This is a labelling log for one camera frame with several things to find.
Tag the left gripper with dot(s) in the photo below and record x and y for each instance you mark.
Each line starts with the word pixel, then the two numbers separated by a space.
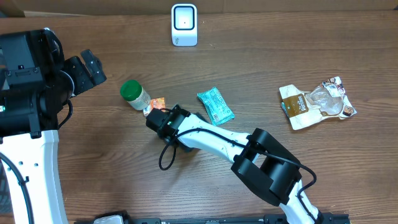
pixel 76 66

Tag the green blue tissue pack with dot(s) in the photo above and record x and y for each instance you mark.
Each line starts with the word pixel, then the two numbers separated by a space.
pixel 284 108

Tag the beige snack bag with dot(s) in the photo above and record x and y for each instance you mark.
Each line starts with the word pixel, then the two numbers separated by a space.
pixel 327 100

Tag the teal wet wipes pack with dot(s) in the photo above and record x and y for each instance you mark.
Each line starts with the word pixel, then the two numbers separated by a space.
pixel 216 107

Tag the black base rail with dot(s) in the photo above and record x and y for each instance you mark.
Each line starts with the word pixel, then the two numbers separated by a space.
pixel 123 217

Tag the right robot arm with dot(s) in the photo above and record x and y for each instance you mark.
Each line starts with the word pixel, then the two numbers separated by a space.
pixel 261 163

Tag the orange tissue pack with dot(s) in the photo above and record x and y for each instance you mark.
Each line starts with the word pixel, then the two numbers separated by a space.
pixel 157 103

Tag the white bottle green cap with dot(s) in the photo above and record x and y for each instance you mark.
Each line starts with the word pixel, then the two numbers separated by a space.
pixel 135 95

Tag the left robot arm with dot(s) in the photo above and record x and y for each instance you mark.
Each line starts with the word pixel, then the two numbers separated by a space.
pixel 37 82

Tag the white barcode scanner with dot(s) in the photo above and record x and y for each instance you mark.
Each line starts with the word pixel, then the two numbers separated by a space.
pixel 184 25

